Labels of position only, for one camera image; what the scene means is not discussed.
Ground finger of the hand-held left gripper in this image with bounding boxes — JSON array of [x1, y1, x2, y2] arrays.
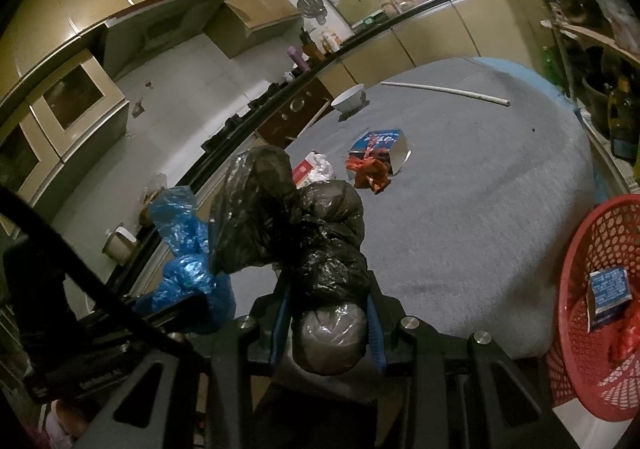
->
[[100, 298, 216, 346]]

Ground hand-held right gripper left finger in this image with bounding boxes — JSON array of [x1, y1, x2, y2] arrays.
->
[[65, 273, 297, 449]]

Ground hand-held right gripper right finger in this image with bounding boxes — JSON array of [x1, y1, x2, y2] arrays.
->
[[366, 270, 568, 449]]

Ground blue plastic bag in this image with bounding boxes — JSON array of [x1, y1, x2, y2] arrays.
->
[[134, 186, 237, 336]]

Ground black plastic bag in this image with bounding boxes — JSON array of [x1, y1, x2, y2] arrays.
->
[[210, 145, 372, 376]]

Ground orange wrapper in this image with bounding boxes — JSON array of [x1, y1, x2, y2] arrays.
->
[[346, 154, 392, 193]]

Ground white tissue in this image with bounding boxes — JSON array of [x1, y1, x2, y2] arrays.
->
[[309, 154, 335, 185]]

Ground blue and white box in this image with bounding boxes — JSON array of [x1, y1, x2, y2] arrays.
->
[[348, 128, 412, 177]]

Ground red plastic basket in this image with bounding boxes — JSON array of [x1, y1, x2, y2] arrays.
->
[[545, 194, 640, 422]]

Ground white cup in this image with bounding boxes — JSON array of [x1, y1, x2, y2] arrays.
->
[[102, 226, 138, 266]]

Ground red and white small box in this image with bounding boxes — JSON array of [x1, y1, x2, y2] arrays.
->
[[291, 150, 321, 189]]

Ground grey tablecloth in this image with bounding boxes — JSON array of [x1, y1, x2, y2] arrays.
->
[[220, 56, 601, 372]]

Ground brown cabinet front with knobs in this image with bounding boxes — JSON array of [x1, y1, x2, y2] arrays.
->
[[255, 79, 336, 150]]

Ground white bowl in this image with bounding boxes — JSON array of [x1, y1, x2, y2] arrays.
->
[[331, 84, 367, 114]]

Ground small blue medicine box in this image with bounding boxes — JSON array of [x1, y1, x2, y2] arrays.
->
[[589, 267, 630, 317]]

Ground red plastic wrapper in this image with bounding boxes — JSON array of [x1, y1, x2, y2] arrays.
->
[[612, 314, 640, 362]]

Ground long white stick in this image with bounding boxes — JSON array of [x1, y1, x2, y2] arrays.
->
[[381, 80, 510, 107]]

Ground purple bottle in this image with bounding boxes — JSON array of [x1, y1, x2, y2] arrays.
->
[[286, 46, 311, 72]]

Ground blue table cover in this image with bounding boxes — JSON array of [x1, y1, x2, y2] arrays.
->
[[472, 56, 586, 130]]

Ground beige kitchen counter cabinets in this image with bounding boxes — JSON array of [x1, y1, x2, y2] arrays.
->
[[280, 0, 551, 95]]

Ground green bottle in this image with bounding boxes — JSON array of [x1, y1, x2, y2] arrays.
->
[[542, 46, 563, 90]]

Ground hanging metal strainer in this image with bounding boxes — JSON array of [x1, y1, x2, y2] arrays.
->
[[296, 0, 326, 25]]

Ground cooking oil bottle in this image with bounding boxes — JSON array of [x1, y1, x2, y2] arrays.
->
[[607, 76, 639, 160]]

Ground metal storage rack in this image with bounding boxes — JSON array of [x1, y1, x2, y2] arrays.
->
[[515, 0, 640, 210]]

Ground glass door wall cabinets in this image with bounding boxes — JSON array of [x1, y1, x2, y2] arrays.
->
[[0, 49, 131, 210]]

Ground open beige wall cabinet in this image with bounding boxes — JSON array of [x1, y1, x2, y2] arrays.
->
[[205, 0, 303, 55]]

